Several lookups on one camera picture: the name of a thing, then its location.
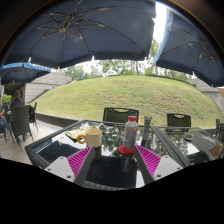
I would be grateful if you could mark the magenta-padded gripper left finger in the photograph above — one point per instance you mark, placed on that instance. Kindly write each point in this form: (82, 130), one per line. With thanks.
(71, 165)

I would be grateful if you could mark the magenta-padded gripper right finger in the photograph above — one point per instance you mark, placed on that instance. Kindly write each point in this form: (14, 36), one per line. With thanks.
(156, 163)

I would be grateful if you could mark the red-capped drink bottle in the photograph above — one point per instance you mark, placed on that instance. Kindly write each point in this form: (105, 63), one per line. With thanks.
(130, 133)

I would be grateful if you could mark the yellow snack packet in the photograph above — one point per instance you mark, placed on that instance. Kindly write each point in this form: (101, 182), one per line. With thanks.
(74, 132)

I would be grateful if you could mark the small dark ashtray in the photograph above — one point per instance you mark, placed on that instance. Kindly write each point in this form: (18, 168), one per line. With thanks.
(189, 137)

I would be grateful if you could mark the dark wicker chair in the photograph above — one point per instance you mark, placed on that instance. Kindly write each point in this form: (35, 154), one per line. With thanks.
(220, 128)
(120, 116)
(32, 115)
(20, 123)
(179, 120)

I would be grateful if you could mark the person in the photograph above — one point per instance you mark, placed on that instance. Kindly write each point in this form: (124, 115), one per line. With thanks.
(2, 121)
(16, 99)

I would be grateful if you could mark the small blue parasol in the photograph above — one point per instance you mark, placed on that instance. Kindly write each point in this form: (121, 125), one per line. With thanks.
(20, 71)

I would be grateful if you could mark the dark blue parasol, light-blue edge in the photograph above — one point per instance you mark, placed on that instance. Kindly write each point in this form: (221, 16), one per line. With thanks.
(196, 50)

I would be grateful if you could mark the large dark blue parasol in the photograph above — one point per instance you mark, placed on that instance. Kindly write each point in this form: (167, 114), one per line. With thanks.
(86, 30)

